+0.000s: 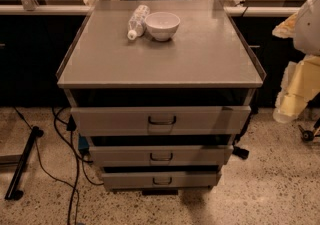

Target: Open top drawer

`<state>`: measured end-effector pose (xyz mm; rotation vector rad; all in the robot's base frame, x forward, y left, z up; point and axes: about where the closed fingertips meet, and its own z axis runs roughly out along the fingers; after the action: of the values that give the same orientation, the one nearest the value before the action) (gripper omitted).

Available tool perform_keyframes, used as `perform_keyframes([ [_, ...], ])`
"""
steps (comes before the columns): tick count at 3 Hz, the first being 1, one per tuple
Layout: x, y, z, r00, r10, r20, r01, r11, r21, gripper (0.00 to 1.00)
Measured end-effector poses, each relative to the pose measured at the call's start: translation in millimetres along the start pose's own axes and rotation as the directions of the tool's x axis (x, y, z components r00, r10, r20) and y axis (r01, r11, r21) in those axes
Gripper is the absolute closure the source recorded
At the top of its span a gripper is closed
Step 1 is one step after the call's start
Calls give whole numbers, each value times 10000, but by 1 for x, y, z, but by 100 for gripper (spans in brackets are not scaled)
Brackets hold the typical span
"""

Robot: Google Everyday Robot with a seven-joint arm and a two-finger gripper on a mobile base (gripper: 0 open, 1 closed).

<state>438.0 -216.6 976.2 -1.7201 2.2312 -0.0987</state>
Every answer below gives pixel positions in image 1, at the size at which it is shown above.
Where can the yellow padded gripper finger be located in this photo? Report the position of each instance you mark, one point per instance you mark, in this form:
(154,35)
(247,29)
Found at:
(286,29)
(300,84)

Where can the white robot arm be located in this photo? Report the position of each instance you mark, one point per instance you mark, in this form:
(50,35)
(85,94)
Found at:
(307,29)

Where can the grey drawer cabinet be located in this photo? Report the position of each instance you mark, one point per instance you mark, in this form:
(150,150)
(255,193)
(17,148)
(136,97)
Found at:
(206,63)

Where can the grey top drawer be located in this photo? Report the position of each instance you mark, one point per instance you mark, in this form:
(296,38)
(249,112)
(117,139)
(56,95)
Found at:
(142,121)

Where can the grey drawer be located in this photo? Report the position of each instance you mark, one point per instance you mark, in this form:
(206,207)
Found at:
(154,180)
(142,121)
(142,156)

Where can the grey middle drawer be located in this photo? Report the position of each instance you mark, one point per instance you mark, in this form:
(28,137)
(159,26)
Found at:
(142,156)

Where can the grey bottom drawer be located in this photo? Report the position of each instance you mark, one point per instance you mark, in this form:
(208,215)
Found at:
(154,180)

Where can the black caster wheel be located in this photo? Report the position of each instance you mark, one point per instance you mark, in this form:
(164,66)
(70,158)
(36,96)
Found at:
(308,135)

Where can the white ceramic bowl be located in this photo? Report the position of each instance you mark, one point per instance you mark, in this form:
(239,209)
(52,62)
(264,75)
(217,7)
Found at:
(162,25)

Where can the clear plastic water bottle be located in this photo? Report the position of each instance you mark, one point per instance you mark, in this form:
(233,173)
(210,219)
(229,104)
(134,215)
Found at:
(136,24)

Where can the blue power box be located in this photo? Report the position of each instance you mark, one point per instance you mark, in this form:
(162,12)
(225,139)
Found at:
(82,144)

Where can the white counter ledge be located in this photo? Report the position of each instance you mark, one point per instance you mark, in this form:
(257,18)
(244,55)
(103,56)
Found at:
(45,10)

